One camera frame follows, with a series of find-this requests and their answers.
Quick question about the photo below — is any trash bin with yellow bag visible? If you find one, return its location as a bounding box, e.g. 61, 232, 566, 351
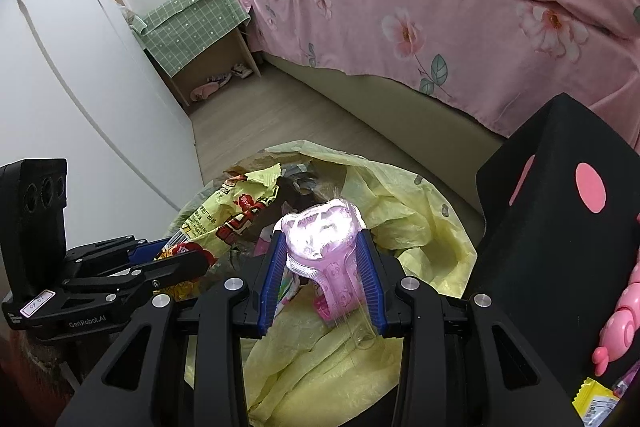
170, 139, 478, 427

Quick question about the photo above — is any black pink-patterned table cover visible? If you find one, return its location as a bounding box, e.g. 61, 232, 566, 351
475, 93, 640, 427

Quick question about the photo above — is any pink tooth-shaped blister pack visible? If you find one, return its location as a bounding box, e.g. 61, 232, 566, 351
275, 199, 383, 350

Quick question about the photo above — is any small yellow white packet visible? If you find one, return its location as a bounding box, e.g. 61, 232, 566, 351
571, 377, 623, 427

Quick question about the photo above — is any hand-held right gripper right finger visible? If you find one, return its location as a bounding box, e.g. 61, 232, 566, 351
352, 227, 583, 427

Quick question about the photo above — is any pink caterpillar toy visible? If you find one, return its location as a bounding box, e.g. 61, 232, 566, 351
592, 267, 640, 378

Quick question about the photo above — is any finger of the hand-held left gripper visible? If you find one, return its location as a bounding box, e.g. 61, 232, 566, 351
65, 234, 173, 273
60, 251, 211, 298

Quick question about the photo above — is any yellow red snack packet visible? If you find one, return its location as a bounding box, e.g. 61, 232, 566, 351
152, 162, 281, 303

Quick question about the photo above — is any crumpled clear plastic film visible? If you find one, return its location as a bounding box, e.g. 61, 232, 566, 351
280, 162, 348, 208

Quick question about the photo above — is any white wardrobe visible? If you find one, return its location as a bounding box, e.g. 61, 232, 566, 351
0, 0, 201, 253

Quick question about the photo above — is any wooden nightstand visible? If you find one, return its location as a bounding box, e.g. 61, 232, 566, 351
150, 27, 262, 108

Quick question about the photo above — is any pink clear plastic wrapper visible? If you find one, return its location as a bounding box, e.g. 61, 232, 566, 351
612, 364, 640, 400

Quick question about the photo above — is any green checkered cloth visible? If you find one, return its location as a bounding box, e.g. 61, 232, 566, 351
125, 0, 253, 80

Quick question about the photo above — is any bed with pink floral sheet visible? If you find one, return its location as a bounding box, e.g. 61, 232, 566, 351
232, 0, 640, 155

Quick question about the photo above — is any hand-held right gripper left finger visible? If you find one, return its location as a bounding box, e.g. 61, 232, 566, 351
54, 229, 291, 427

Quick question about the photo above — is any pink slipper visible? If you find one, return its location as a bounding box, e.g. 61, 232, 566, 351
190, 77, 228, 102

